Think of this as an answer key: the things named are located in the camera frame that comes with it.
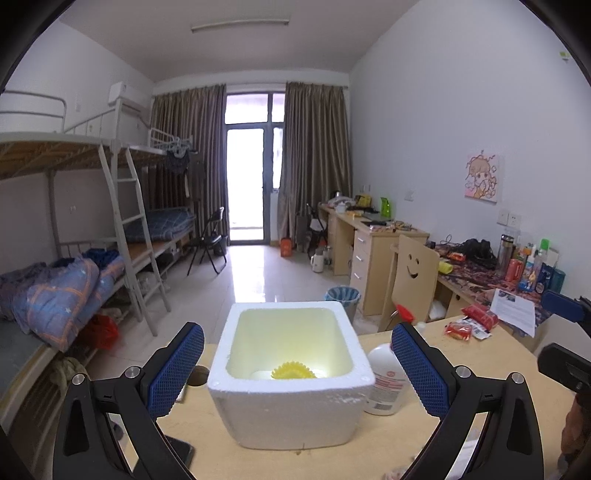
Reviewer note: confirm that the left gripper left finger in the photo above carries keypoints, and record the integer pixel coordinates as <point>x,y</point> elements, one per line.
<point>85,445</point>

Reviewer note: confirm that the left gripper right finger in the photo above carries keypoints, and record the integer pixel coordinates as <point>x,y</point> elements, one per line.
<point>510,444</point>

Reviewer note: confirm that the yellow foam net sleeve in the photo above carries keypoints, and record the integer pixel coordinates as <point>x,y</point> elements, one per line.
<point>292,370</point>

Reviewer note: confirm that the person's right hand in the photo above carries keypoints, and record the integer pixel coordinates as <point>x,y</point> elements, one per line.
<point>576,431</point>

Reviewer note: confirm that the printed paper sheet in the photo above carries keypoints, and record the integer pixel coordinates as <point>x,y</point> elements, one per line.
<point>515,311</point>

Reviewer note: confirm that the red wrapped snack pack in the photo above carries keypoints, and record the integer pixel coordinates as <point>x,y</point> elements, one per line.
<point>482,315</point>

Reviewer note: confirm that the black smartphone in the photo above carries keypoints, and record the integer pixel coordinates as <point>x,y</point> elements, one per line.
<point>182,449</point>

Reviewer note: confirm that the toiletry bottles cluster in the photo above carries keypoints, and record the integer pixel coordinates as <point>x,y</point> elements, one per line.
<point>532,267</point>

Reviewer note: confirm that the red snack packet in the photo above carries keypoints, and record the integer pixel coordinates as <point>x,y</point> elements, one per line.
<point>459,330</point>

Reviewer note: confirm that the white lotion pump bottle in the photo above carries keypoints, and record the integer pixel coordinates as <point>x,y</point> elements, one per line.
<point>391,382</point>

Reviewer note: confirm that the blue plaid quilt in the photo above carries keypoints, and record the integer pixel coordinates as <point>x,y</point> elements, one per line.
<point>55,302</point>

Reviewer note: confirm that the wooden smiley chair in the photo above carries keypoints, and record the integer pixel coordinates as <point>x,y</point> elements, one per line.
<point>412,284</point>

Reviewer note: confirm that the white styrofoam box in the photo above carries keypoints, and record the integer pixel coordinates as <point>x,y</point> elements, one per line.
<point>266,414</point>

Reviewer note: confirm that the blue lined trash bin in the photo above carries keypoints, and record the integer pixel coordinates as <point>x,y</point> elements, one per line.
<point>347,296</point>

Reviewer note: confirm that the metal bunk bed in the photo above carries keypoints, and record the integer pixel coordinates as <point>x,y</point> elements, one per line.
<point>96,191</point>

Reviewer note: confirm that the wooden desk with drawers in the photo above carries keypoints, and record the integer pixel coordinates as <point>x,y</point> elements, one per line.
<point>365,255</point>

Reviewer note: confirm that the black folding chair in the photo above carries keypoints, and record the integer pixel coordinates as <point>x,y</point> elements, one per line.
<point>207,241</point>

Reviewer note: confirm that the white thermos jug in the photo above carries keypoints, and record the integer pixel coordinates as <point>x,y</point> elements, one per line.
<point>317,262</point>

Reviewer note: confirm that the right brown curtain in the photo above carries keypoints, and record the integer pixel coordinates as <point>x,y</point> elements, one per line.
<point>316,155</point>

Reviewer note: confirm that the brown curtain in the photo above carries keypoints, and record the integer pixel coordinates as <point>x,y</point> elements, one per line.
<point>316,155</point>
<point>195,178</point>

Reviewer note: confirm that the left brown curtain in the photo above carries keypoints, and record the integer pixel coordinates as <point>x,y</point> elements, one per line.
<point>195,178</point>

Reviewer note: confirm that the white air conditioner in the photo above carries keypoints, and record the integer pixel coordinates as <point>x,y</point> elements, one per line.
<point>129,96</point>

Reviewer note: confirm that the glass balcony door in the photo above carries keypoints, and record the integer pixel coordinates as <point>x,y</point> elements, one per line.
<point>254,153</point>

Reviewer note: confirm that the ceiling tube light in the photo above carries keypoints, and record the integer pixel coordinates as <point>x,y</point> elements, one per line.
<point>240,23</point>

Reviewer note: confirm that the anime wall poster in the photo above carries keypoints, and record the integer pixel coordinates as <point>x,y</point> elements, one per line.
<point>483,177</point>

